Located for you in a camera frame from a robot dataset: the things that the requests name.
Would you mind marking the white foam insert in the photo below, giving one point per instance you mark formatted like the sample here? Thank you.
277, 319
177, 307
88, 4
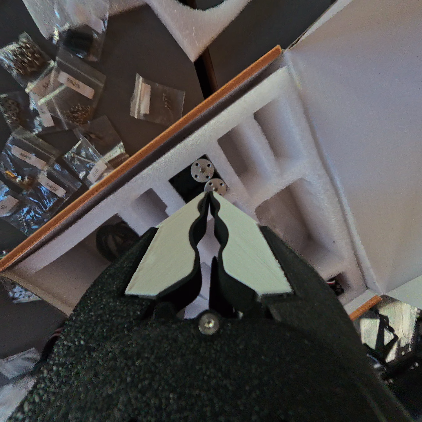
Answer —
204, 132

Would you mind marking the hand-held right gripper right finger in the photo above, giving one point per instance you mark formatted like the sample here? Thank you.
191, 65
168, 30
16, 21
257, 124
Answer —
254, 260

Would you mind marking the orange and white cardboard box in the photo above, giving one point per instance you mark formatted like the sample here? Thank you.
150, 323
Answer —
362, 132

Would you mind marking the white foam cutout piece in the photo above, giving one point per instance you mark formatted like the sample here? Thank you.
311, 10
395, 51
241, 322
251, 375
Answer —
184, 29

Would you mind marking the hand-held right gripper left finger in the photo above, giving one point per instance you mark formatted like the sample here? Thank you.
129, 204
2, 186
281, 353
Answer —
161, 260

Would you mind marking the spread of hardware bags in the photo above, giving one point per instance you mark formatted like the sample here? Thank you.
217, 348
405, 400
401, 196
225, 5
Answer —
75, 87

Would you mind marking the crumpled white plastic wrap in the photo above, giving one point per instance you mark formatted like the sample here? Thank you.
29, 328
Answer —
16, 379

